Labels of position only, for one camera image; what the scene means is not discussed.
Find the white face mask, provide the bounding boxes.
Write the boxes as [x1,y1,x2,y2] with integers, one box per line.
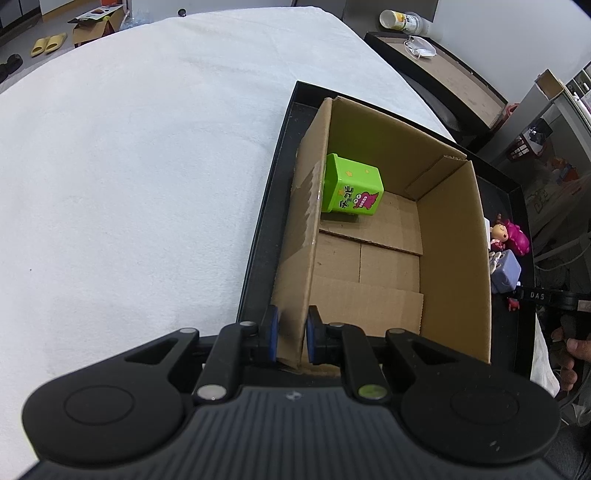
[403,35,438,60]

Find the black-framed brown side table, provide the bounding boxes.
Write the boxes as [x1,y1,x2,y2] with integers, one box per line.
[364,31,509,149]

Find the cardboard box with open flaps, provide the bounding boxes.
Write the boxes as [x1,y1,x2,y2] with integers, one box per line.
[68,4,126,48]

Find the purple cube toy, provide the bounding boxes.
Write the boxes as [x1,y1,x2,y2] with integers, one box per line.
[488,249,523,296]

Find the tall narrow cardboard box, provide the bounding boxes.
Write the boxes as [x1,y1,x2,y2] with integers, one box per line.
[521,69,565,132]

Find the magenta hooded toy figure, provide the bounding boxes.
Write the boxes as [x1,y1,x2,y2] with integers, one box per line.
[507,220,531,256]

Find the white cable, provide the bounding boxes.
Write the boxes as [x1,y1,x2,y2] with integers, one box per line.
[534,233,585,271]

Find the black plastic bag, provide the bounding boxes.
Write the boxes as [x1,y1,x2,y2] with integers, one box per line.
[530,119,553,145]

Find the white and yellow bottle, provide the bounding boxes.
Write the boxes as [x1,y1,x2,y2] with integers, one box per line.
[379,8,433,36]

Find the person's right hand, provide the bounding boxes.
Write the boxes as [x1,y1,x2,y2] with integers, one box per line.
[551,326,591,395]

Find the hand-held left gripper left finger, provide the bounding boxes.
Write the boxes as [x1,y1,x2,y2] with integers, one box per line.
[124,305,280,401]

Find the black shallow tray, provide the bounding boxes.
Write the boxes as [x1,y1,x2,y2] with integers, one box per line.
[235,80,539,394]

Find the dark pants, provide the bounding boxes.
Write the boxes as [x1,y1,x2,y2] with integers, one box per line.
[551,401,591,480]

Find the green cartoon toy box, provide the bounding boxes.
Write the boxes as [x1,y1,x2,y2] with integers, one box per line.
[321,153,385,217]

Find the black round seat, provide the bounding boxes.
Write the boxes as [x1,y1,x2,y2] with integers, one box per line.
[401,69,462,134]

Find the red basket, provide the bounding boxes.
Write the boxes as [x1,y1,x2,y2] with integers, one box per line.
[509,133,533,161]

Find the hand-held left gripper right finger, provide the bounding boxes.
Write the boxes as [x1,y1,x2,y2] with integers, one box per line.
[306,305,467,401]

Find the black shoes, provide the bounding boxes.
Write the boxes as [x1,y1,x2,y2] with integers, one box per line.
[0,54,24,83]

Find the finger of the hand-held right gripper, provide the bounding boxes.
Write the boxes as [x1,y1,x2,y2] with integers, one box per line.
[516,287,563,311]

